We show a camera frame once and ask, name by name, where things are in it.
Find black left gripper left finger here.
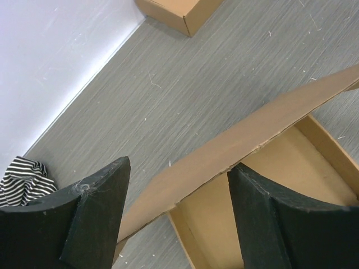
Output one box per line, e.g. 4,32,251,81
1,157,131,268

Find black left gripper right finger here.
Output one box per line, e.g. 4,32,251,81
227,163,358,268

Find closed brown cardboard box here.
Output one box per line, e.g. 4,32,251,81
135,0,223,37

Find black white striped cloth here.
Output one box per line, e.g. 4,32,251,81
1,156,58,207

